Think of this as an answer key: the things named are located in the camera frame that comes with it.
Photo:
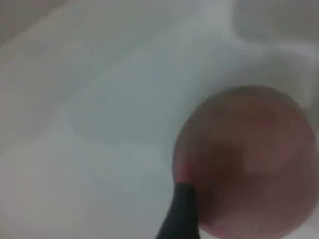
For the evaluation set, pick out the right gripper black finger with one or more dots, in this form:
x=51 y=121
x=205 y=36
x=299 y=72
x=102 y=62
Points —
x=182 y=216

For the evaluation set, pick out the pink peach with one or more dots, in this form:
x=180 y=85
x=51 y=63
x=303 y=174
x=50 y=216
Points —
x=249 y=154

